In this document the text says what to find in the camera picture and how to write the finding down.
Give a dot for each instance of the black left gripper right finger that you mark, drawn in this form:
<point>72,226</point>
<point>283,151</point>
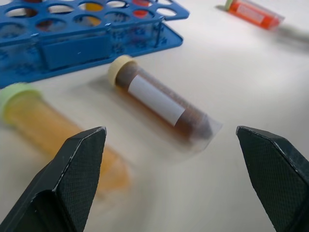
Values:
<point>277,174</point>

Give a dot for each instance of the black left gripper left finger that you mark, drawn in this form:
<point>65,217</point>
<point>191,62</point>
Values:
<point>65,183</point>

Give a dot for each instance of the yellow tube with green cap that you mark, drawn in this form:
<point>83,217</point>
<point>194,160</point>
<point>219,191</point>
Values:
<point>36,116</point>

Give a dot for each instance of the red tube with green cap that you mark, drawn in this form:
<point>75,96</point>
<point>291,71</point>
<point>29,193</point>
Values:
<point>253,12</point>

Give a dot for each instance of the brown tube with cream cap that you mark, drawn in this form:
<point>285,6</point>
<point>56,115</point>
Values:
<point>154,99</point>

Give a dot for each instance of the blue test tube rack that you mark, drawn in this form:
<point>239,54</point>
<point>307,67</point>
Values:
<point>70,50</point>

